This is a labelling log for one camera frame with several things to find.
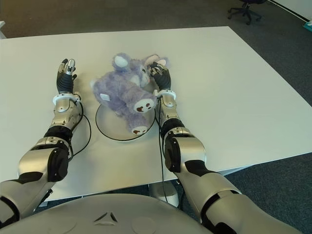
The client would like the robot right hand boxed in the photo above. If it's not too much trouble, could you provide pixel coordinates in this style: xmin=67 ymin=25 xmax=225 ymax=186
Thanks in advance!
xmin=148 ymin=61 xmax=172 ymax=92

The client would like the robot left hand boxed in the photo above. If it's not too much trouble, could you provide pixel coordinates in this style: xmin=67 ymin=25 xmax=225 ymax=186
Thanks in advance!
xmin=56 ymin=58 xmax=78 ymax=95

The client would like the purple plush bunny doll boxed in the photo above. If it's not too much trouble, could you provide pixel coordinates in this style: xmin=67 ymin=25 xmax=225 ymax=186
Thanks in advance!
xmin=89 ymin=53 xmax=169 ymax=135

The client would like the white plate black rim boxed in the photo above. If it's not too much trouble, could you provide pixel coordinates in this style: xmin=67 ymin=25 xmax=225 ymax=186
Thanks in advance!
xmin=95 ymin=103 xmax=156 ymax=141

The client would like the black office chair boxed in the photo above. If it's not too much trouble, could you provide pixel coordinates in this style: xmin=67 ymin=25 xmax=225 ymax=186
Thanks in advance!
xmin=228 ymin=0 xmax=268 ymax=25

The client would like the silver table base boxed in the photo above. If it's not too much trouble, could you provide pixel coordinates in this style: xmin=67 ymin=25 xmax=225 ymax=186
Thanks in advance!
xmin=146 ymin=180 xmax=181 ymax=208

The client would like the silver robot torso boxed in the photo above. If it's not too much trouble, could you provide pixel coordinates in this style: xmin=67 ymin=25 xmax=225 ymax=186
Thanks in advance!
xmin=0 ymin=194 xmax=213 ymax=234

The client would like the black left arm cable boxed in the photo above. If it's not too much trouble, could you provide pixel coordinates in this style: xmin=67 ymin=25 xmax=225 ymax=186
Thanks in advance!
xmin=67 ymin=102 xmax=92 ymax=161

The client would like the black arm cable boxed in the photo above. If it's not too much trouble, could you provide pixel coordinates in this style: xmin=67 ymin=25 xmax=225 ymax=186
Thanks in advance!
xmin=156 ymin=96 xmax=169 ymax=203
xmin=67 ymin=102 xmax=92 ymax=161

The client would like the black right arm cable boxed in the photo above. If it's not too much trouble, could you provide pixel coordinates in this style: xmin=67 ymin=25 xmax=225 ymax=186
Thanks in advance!
xmin=156 ymin=96 xmax=169 ymax=203

